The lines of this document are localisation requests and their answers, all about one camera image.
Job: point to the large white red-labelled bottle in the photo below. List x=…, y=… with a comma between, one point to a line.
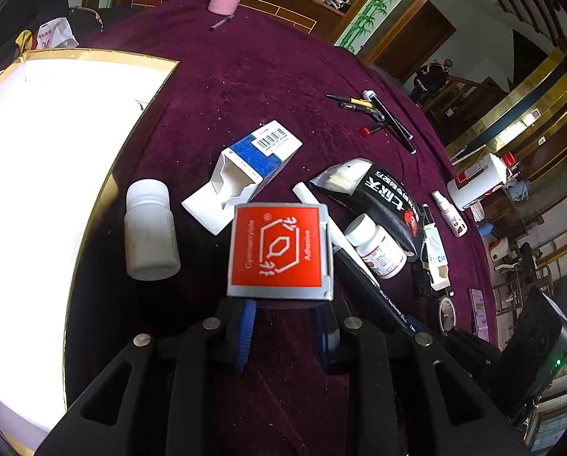
x=478, y=178

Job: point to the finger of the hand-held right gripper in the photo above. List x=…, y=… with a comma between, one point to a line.
x=417, y=327

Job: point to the white gold-rimmed box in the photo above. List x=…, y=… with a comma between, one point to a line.
x=50, y=175

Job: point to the small white spray bottle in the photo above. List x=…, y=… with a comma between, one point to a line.
x=447, y=213

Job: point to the yellow cloth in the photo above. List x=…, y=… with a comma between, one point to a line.
x=24, y=40

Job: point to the plain white plastic bottle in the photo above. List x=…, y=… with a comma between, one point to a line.
x=150, y=232

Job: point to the red adhesive box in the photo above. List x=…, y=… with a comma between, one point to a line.
x=276, y=247

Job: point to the white labelled pill bottle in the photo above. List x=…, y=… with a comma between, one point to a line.
x=378, y=247

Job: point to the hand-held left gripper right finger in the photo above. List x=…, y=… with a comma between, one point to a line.
x=325, y=342

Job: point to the grey pen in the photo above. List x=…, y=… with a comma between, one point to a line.
x=221, y=23

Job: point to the silver black pen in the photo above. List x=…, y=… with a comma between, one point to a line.
x=359, y=107

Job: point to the white snack bag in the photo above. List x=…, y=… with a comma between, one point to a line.
x=58, y=33

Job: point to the purple card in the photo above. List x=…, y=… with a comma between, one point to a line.
x=479, y=313

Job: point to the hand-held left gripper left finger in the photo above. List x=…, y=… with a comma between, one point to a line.
x=245, y=337

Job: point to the long black bar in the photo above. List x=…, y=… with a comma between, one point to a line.
x=369, y=289

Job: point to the black leather sofa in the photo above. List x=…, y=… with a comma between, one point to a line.
x=3, y=23

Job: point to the small white blue carton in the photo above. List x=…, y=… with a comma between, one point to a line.
x=438, y=256

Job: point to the purple velvet tablecloth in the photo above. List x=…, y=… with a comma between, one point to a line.
x=264, y=80

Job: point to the black marker pen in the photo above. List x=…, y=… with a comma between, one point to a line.
x=421, y=275

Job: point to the red capped pen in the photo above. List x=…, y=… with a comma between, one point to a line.
x=365, y=130

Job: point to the white marker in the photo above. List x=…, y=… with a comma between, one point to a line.
x=307, y=199

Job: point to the black sachet pouch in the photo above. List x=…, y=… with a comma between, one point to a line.
x=388, y=194

